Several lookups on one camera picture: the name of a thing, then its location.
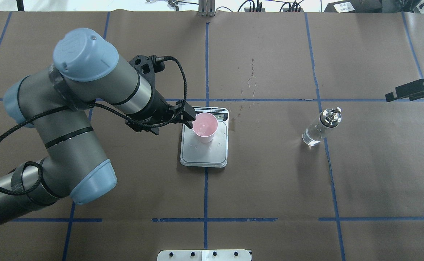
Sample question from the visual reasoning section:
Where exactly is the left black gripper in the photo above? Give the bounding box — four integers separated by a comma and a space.
125, 91, 196, 135

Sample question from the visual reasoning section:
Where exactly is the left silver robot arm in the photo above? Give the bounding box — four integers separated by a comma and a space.
0, 28, 196, 225

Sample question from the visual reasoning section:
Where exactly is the aluminium frame post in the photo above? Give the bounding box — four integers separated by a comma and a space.
197, 0, 216, 17

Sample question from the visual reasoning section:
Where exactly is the pink plastic cup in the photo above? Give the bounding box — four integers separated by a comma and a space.
192, 112, 218, 143

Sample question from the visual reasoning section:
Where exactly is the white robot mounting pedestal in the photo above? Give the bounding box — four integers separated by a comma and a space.
157, 249, 253, 261

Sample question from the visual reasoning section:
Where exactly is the silver digital kitchen scale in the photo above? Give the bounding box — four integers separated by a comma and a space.
179, 106, 230, 167

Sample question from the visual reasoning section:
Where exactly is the glass sauce bottle metal spout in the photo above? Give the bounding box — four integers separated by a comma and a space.
302, 107, 342, 146

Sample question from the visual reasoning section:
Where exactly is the black box white label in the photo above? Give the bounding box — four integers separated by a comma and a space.
322, 0, 383, 13

